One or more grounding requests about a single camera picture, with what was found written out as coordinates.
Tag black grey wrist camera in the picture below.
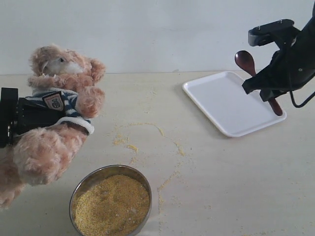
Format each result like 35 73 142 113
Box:
248 19 300 48

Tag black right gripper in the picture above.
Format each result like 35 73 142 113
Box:
242 19 315 102

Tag round steel bowl of millet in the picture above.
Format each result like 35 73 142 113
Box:
69 165 152 236

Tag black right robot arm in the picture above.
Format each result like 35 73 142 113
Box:
242 16 315 108

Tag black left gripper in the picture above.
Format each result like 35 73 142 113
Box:
0 88 65 148

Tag white rectangular plastic tray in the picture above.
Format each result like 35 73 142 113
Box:
182 71 287 138

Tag dark red wooden spoon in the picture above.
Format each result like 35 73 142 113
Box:
234 50 283 116

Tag beige teddy bear striped sweater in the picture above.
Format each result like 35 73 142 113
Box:
0 45 105 208

